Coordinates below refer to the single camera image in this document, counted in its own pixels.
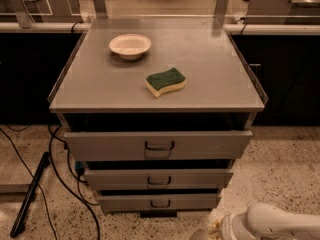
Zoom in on grey drawer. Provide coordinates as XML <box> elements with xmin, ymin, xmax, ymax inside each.
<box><xmin>64</xmin><ymin>131</ymin><xmax>252</xmax><ymax>161</ymax></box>
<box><xmin>85</xmin><ymin>169</ymin><xmax>233</xmax><ymax>190</ymax></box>
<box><xmin>98</xmin><ymin>193</ymin><xmax>221</xmax><ymax>213</ymax></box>

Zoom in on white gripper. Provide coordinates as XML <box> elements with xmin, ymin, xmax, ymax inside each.
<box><xmin>208</xmin><ymin>213</ymin><xmax>250</xmax><ymax>240</ymax></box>

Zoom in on centre-left metal post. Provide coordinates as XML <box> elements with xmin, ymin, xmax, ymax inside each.
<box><xmin>93</xmin><ymin>0</ymin><xmax>108</xmax><ymax>19</ymax></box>

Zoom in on left metal post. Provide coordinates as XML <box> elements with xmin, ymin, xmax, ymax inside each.
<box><xmin>9</xmin><ymin>0</ymin><xmax>33</xmax><ymax>29</ymax></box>

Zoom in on background desk right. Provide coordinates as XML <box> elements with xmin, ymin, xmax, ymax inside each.
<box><xmin>244</xmin><ymin>0</ymin><xmax>320</xmax><ymax>25</ymax></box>

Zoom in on grey top drawer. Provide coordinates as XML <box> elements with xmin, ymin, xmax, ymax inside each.
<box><xmin>64</xmin><ymin>131</ymin><xmax>252</xmax><ymax>161</ymax></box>

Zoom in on white horizontal rail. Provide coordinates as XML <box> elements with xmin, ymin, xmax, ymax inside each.
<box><xmin>0</xmin><ymin>22</ymin><xmax>320</xmax><ymax>36</ymax></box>

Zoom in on black bar on floor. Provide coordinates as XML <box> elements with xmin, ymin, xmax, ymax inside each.
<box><xmin>10</xmin><ymin>152</ymin><xmax>50</xmax><ymax>238</ymax></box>

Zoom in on green and yellow sponge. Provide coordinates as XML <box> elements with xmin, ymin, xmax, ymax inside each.
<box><xmin>145</xmin><ymin>68</ymin><xmax>186</xmax><ymax>98</ymax></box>

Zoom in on grey metal drawer cabinet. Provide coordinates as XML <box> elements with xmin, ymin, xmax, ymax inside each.
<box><xmin>50</xmin><ymin>17</ymin><xmax>267</xmax><ymax>213</ymax></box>

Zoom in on grey bottom drawer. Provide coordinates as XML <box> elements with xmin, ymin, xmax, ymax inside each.
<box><xmin>98</xmin><ymin>193</ymin><xmax>221</xmax><ymax>213</ymax></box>

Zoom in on thin black floor cable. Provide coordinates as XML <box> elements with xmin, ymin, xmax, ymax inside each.
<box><xmin>0</xmin><ymin>127</ymin><xmax>59</xmax><ymax>240</ymax></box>

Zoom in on grey middle drawer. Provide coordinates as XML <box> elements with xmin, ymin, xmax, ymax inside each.
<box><xmin>85</xmin><ymin>169</ymin><xmax>233</xmax><ymax>190</ymax></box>

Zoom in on white paper bowl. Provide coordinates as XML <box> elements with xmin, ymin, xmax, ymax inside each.
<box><xmin>109</xmin><ymin>34</ymin><xmax>152</xmax><ymax>60</ymax></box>

